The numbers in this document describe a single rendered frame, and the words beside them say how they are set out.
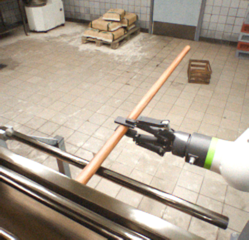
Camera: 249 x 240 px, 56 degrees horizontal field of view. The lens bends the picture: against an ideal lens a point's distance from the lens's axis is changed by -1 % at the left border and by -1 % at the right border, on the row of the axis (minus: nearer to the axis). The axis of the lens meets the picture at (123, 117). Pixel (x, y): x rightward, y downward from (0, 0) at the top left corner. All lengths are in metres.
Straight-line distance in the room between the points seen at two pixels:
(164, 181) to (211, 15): 3.92
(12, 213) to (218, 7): 5.19
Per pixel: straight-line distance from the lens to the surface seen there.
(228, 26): 5.38
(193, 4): 5.38
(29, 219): 0.34
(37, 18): 5.99
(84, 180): 0.61
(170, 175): 2.21
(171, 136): 0.70
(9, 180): 0.30
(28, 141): 0.80
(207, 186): 2.22
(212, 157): 0.67
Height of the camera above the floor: 1.67
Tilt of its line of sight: 36 degrees down
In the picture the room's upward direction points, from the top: straight up
